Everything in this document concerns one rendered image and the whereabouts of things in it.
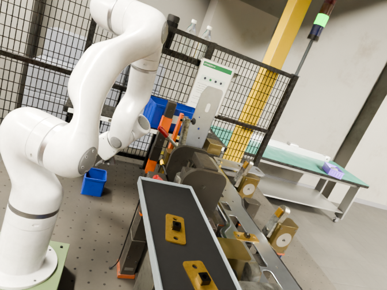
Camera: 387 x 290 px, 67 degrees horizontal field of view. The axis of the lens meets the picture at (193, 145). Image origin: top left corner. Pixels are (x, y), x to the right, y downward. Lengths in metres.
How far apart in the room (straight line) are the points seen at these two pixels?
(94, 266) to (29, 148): 0.54
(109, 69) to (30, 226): 0.43
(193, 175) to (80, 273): 0.52
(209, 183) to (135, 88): 0.43
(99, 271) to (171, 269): 0.64
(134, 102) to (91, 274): 0.59
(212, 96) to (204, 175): 0.77
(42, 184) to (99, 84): 0.28
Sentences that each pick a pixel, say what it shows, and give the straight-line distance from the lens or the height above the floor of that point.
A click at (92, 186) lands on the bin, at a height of 0.75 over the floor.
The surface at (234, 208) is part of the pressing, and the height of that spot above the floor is 1.00.
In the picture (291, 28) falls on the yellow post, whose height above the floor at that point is 1.79.
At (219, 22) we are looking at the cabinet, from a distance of 3.61.
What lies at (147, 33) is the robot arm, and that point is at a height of 1.48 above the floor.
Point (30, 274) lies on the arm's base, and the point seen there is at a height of 0.81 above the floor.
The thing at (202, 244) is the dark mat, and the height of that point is 1.16.
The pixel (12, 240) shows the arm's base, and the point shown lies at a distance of 0.87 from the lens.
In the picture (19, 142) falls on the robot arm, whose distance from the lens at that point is 0.77.
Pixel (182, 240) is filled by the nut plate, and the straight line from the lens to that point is 0.56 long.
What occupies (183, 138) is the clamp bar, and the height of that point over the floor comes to 1.13.
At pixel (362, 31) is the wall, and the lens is 5.00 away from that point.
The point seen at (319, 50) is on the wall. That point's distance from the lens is 4.64.
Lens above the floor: 1.48
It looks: 17 degrees down
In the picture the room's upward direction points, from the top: 21 degrees clockwise
